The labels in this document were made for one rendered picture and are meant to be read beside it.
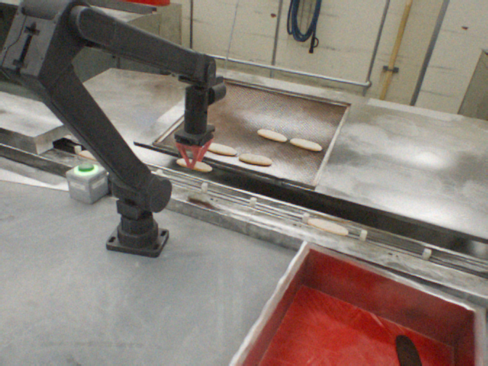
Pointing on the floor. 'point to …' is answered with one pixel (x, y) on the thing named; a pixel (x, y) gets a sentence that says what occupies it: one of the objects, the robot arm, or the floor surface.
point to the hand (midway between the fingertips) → (194, 162)
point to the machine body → (20, 99)
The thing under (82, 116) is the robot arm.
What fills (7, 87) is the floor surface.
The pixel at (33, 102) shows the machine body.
